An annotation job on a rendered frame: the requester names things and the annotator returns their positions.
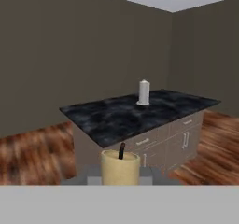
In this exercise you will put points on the grey kitchen island, black top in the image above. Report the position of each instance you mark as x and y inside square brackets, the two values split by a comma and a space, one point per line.
[124, 115]

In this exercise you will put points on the cream candle with black wick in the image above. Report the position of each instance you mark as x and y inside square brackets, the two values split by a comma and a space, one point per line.
[119, 171]

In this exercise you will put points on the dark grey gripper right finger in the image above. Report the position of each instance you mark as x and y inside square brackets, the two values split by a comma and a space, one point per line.
[147, 175]

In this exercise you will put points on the white paper towel roll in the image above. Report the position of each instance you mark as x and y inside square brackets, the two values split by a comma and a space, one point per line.
[144, 92]

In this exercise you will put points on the wide grey drawer front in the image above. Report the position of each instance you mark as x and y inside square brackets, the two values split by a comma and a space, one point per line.
[193, 119]
[155, 138]

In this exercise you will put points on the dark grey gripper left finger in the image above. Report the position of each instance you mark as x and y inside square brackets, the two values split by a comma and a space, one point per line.
[90, 175]

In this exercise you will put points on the grey cupboard door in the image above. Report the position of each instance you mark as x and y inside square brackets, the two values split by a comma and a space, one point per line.
[194, 142]
[176, 153]
[157, 159]

